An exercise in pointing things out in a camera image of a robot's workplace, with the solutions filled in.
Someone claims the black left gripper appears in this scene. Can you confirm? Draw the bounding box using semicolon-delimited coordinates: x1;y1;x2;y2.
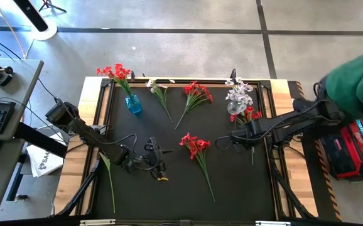
137;137;178;182

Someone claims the long red flower bunch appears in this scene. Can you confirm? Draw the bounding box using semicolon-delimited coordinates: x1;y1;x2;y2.
174;80;214;131
230;105;264;166
179;131;216;203

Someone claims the white artificial flower bunch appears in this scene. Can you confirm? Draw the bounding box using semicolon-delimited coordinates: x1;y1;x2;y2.
146;78;176;124
224;77;254;109

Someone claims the single long-stemmed leafy flower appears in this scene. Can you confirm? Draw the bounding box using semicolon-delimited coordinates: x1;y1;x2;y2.
99;151;117;214

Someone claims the short red flower bunch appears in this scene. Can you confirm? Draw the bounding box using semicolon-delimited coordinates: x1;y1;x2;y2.
95;63;134;99

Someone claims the clear glass vase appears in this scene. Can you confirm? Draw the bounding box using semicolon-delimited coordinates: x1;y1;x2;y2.
227;100;244;116

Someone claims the blue glass vase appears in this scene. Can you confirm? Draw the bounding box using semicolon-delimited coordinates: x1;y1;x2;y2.
124;94;143;115

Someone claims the black table mat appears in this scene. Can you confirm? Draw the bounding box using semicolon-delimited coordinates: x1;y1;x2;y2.
93;83;278;220

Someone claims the hazard striped black platform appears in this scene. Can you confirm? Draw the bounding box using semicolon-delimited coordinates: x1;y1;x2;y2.
288;80;342;220

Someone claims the red and black tool box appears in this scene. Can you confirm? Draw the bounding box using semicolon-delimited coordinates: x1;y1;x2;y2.
321;118;363;181

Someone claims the person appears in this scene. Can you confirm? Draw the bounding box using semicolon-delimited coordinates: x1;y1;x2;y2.
313;43;363;122

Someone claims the white paper sheet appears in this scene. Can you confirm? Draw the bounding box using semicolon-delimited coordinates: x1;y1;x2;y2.
26;131;68;179

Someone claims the black desk support bar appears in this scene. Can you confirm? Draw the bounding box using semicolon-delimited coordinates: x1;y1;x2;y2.
13;122;68;158

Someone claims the white floor stand base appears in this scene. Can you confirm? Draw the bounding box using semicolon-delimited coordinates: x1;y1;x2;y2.
0;0;58;41

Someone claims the black tripod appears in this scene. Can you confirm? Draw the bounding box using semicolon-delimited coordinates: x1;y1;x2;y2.
38;0;68;14

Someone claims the silver metal bracket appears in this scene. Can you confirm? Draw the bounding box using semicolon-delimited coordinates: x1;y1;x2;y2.
80;218;116;226
256;220;291;226

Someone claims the black aluminium table frame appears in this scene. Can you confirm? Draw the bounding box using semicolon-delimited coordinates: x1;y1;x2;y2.
54;77;319;226

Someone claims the tan floor cable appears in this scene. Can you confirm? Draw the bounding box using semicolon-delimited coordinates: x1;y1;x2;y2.
0;0;27;60

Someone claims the black floor cable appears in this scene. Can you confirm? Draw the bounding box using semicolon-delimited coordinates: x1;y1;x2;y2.
0;28;22;60

